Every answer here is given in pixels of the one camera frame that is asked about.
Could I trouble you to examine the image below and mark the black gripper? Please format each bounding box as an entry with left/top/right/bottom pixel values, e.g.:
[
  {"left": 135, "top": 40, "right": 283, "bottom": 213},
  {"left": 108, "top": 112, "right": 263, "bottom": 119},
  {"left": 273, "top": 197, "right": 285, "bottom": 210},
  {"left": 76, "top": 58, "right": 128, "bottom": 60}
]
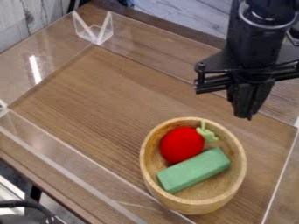
[{"left": 192, "top": 11, "right": 299, "bottom": 121}]

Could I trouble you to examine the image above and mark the clear acrylic front wall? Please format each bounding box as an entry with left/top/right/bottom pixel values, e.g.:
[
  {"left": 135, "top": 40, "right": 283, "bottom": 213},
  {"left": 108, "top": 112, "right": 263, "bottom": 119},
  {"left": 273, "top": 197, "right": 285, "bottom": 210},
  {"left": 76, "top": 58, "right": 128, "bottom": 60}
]
[{"left": 0, "top": 100, "right": 195, "bottom": 224}]

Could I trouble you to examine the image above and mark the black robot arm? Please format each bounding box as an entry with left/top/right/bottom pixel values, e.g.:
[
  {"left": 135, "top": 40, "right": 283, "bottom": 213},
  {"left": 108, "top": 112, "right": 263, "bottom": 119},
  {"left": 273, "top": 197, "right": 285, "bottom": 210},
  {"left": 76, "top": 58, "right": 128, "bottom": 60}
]
[{"left": 193, "top": 0, "right": 299, "bottom": 120}]

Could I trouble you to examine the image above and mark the black cable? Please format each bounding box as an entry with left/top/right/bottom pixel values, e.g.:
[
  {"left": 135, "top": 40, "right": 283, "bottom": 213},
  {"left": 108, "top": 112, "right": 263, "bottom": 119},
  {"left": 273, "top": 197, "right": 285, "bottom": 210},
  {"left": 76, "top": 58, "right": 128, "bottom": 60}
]
[{"left": 0, "top": 199, "right": 60, "bottom": 224}]

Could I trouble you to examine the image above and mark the black table leg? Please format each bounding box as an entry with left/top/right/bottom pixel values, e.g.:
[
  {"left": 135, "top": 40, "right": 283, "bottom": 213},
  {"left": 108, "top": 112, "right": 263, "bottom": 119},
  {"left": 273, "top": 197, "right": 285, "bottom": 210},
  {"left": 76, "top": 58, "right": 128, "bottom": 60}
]
[{"left": 29, "top": 185, "right": 42, "bottom": 201}]

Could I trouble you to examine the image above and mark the green rectangular block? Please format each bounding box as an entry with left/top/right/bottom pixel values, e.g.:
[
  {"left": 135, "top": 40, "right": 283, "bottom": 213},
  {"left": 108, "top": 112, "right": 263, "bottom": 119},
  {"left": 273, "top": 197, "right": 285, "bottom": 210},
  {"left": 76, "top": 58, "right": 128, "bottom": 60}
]
[{"left": 156, "top": 147, "right": 229, "bottom": 194}]

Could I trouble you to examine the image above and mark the wooden bowl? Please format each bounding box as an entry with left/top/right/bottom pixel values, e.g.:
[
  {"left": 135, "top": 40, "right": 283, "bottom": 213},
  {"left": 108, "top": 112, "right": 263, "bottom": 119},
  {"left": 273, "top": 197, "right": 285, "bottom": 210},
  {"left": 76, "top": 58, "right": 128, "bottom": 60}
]
[{"left": 139, "top": 117, "right": 248, "bottom": 214}]

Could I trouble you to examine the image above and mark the clear acrylic corner bracket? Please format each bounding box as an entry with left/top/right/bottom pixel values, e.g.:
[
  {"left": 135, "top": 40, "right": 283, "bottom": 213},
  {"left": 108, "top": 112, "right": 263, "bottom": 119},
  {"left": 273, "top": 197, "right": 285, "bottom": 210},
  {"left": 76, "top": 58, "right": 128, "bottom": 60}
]
[{"left": 70, "top": 11, "right": 113, "bottom": 46}]

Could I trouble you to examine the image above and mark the red plush fruit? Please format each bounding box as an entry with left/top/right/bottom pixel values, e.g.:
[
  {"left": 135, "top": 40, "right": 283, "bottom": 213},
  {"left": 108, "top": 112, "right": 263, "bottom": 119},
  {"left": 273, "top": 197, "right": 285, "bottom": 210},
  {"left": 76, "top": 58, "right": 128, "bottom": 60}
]
[{"left": 160, "top": 121, "right": 219, "bottom": 164}]

